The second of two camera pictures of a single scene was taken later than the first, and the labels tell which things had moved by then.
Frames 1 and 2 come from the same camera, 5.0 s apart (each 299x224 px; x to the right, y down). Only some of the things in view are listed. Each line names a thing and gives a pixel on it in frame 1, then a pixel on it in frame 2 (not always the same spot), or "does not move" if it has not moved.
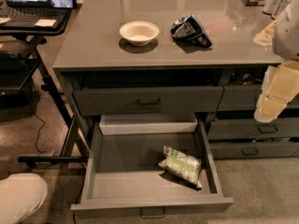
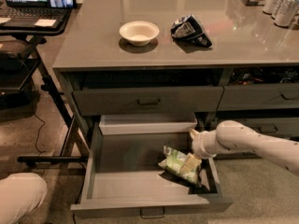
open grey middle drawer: [122, 174] does not move
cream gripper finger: [268, 108] → [191, 163]
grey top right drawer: [245, 97] does not move
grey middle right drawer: [249, 129] does not move
